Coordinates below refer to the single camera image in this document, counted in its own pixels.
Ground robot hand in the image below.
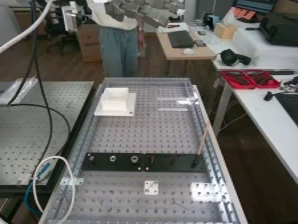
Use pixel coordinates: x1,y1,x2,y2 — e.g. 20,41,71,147
104,0,186,29

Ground black laptop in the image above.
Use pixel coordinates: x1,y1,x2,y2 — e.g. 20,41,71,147
167,30,196,49

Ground person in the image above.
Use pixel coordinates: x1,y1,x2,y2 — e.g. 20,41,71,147
85,0,144,78

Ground cardboard box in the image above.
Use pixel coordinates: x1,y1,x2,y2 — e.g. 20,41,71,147
76,23,104,63

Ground brown wooden desk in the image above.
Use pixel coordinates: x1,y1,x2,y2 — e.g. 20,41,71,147
155,31,220,80

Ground white upright device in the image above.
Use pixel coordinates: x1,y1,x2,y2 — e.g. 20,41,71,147
60,1,84,32

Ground small wooden box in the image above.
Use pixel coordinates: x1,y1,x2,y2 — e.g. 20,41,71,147
214,22,237,41

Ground black headphones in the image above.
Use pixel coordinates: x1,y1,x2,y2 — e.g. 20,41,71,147
220,48,253,67

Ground screen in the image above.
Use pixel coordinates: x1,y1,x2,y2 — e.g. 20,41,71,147
232,0,280,14

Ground white foam block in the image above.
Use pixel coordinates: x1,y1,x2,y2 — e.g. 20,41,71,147
233,27,298,58

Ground small white box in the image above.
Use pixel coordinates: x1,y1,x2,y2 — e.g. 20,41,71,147
93,86,137,118

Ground red tray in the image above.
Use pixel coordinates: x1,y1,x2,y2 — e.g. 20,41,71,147
246,69,282,90
220,70,258,90

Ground black case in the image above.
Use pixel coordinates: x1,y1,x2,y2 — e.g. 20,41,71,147
258,12,298,47

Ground white desk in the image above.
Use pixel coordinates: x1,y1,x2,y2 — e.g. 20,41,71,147
212,73,298,186
193,9,298,73

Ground clear box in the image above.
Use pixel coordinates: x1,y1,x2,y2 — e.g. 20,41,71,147
40,77,250,224

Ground thin stick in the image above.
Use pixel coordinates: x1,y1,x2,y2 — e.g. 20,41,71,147
196,120,213,157

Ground black keyboard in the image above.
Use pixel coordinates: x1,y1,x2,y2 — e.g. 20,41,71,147
273,92,298,127

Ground black plate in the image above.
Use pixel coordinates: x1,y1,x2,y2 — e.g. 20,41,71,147
81,152,209,174

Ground small white square block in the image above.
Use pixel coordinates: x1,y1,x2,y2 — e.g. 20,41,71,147
143,180,160,195

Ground white cable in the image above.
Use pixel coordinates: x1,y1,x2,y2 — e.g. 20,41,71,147
34,155,76,215
0,0,56,54

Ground black cable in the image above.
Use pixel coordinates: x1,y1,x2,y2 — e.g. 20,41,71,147
7,49,73,183
6,0,40,106

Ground metal bracket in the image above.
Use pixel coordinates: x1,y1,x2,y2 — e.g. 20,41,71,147
59,177,85,187

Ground blue cable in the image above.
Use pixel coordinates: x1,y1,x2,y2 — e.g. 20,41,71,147
23,162,51,218

